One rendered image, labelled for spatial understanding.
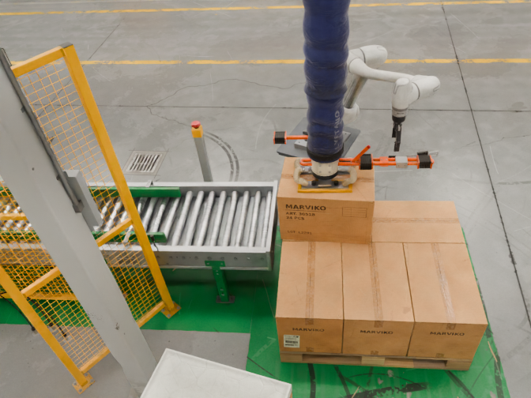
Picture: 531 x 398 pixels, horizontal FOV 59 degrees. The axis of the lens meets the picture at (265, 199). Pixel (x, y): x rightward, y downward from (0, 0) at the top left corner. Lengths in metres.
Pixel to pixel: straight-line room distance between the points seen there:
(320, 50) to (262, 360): 2.03
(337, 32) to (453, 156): 2.71
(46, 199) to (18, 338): 2.17
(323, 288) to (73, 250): 1.51
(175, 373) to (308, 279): 1.14
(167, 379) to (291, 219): 1.35
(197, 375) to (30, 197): 1.02
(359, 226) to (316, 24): 1.32
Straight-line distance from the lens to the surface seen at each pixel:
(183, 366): 2.25
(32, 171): 1.93
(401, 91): 2.68
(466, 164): 4.82
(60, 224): 2.09
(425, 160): 3.01
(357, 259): 3.12
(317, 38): 2.43
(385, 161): 2.98
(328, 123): 2.68
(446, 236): 3.35
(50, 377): 3.74
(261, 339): 3.43
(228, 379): 2.18
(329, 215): 3.02
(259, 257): 3.16
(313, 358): 3.32
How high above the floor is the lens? 2.96
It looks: 43 degrees down
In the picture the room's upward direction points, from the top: 7 degrees counter-clockwise
